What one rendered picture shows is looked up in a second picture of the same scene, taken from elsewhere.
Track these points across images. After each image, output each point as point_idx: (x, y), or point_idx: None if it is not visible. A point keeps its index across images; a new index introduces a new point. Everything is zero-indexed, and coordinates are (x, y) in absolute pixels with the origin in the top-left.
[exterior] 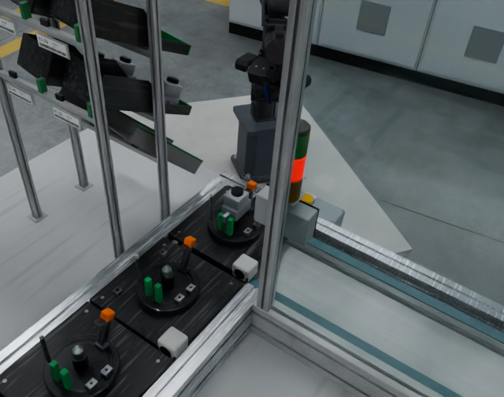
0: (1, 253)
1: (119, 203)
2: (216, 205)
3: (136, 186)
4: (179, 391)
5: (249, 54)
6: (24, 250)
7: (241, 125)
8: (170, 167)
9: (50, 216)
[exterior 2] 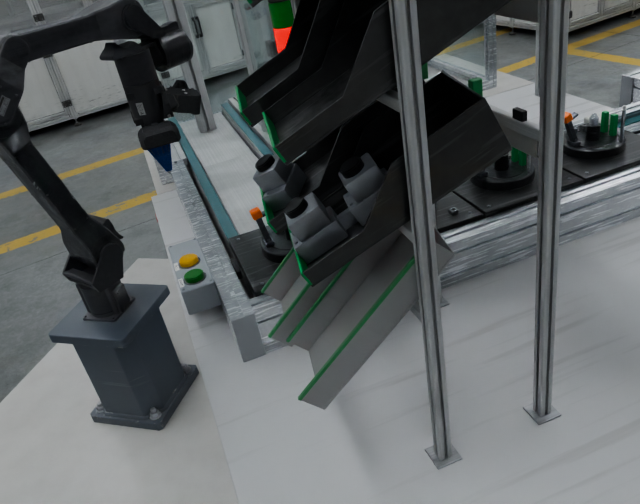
0: (600, 362)
1: (396, 396)
2: None
3: (351, 422)
4: None
5: (148, 129)
6: (564, 358)
7: (154, 312)
8: (269, 447)
9: (519, 405)
